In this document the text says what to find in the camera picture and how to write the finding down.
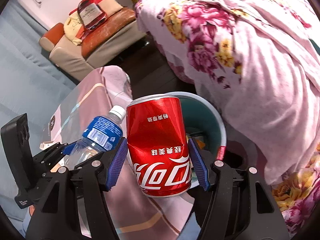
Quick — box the clear blue label water bottle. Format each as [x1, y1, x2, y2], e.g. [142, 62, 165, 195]
[64, 105, 126, 170]

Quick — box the beige and orange sofa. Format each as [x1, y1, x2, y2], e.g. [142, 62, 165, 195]
[39, 6, 148, 82]

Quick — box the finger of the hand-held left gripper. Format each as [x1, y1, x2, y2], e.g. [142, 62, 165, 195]
[49, 142, 77, 159]

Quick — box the teal plastic bucket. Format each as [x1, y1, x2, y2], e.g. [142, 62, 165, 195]
[175, 92, 228, 162]

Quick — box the plaid pink grey tablecloth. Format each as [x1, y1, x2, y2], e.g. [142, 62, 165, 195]
[41, 65, 198, 240]

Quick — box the floral pink bedspread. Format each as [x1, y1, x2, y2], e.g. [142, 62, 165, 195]
[135, 0, 320, 233]

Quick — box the pale yellow pillow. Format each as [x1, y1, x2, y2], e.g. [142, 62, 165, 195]
[64, 15, 87, 46]

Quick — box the red bottle-shaped cushion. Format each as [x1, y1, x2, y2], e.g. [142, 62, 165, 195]
[77, 0, 108, 30]

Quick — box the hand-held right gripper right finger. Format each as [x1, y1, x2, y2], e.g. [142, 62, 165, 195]
[187, 137, 290, 240]

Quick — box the red cola can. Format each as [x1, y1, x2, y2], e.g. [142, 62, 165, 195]
[126, 94, 192, 198]

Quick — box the beige cushion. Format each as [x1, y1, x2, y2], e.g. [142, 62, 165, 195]
[100, 0, 124, 14]

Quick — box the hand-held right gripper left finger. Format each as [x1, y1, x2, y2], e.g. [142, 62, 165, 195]
[25, 137, 129, 240]

